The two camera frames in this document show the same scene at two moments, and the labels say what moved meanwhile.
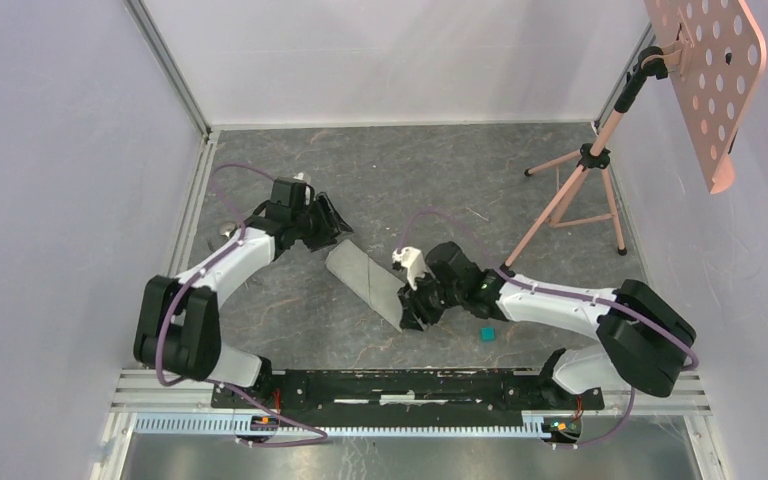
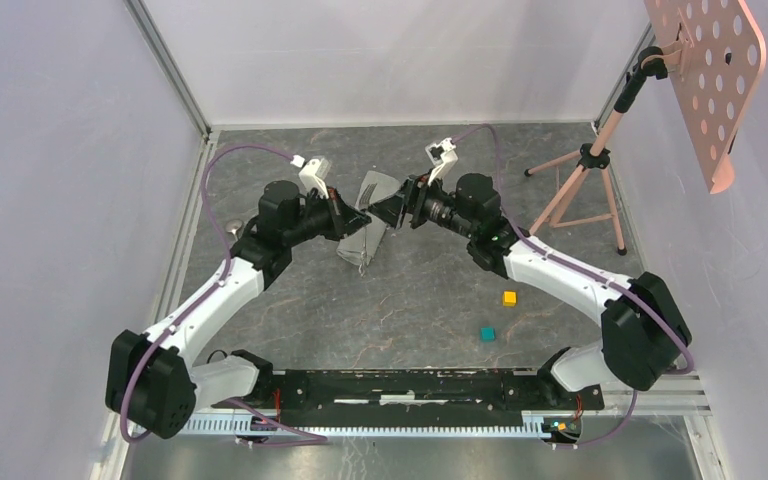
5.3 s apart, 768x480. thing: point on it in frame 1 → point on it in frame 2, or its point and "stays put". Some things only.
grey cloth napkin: (372, 282) → (360, 247)
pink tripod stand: (585, 197) stays put
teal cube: (488, 334) stays put
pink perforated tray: (712, 77) stays put
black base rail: (403, 399) stays put
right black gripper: (413, 309) → (393, 206)
